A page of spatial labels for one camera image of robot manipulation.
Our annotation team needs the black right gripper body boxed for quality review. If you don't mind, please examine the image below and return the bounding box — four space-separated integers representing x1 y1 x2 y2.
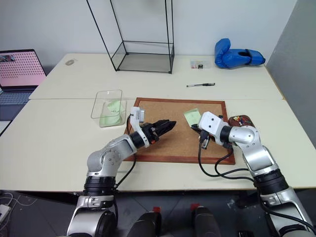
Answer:
197 128 213 151

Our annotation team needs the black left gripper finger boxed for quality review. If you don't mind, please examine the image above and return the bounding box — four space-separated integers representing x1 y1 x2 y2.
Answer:
156 126 174 140
154 119 177 131

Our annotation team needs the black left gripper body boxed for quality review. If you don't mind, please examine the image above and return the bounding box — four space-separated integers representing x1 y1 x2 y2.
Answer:
142 122 160 146

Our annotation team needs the small green sticky note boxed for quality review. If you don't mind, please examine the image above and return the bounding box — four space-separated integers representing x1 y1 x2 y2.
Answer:
183 108 202 128

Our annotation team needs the colourful pushpins pile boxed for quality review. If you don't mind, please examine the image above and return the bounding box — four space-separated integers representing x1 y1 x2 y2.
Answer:
231 115 248 126

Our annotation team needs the large green sticky note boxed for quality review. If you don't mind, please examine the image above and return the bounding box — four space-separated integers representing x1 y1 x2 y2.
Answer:
99 99 125 128

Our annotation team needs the brown oval tray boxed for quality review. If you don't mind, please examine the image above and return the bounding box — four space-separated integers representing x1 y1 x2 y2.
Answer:
228 114 253 128

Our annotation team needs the clear plastic box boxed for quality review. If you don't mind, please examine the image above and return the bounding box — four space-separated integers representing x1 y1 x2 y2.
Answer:
90 89 127 128

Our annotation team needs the black capped gel pen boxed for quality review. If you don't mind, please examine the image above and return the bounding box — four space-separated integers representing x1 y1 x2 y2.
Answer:
186 82 216 88

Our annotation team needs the small clear plastic case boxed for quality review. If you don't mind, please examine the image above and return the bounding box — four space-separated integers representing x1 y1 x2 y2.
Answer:
190 58 213 70

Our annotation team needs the blue boxing glove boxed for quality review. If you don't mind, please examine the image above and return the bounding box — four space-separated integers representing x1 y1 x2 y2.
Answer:
214 39 233 69
222 48 266 70

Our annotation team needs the dark rounded shape red top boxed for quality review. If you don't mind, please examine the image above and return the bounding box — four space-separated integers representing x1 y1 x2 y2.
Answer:
127 206 163 237
191 203 222 237

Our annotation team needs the grey partition panel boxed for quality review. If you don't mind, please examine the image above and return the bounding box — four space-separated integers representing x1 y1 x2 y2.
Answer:
265 0 316 149

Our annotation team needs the laptop with pink screen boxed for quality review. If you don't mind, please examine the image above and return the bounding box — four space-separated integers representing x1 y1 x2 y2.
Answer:
0 49 47 121

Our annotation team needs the white power strip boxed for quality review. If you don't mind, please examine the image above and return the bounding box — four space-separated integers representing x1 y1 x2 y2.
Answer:
0 203 12 224

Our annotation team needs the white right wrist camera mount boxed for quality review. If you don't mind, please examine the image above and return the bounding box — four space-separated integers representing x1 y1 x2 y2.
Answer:
198 111 229 146

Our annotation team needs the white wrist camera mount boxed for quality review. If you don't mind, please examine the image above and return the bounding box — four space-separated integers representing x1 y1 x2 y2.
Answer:
198 111 229 146
129 106 150 149

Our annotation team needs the cork board with brown frame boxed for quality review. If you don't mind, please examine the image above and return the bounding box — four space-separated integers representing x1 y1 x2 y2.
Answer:
123 97 236 165

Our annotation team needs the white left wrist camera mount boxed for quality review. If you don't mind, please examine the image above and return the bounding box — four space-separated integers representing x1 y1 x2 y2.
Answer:
129 106 150 149

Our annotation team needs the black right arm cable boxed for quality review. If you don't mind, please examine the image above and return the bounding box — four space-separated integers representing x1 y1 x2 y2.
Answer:
198 138 256 181

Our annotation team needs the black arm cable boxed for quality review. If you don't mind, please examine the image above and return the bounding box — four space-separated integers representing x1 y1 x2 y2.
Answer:
115 114 137 187
198 138 256 181

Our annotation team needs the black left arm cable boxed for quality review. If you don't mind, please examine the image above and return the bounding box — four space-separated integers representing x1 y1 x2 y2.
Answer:
115 114 137 187

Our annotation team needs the black wire frame glass case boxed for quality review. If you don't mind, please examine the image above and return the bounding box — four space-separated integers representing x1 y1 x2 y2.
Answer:
86 0 175 75

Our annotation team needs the thin white cable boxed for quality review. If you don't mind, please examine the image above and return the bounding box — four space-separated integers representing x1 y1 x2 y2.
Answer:
0 193 38 207

